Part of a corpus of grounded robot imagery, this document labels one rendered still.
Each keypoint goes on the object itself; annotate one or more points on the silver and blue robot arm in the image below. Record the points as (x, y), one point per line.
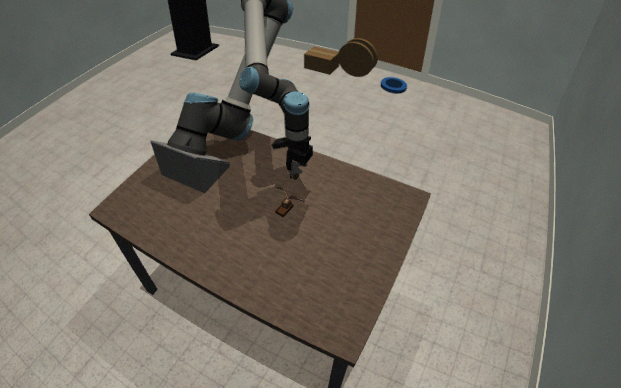
(201, 114)

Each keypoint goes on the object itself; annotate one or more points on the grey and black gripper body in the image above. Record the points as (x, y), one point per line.
(301, 152)

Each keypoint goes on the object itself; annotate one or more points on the brown rectangular tray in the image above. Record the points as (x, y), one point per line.
(283, 211)

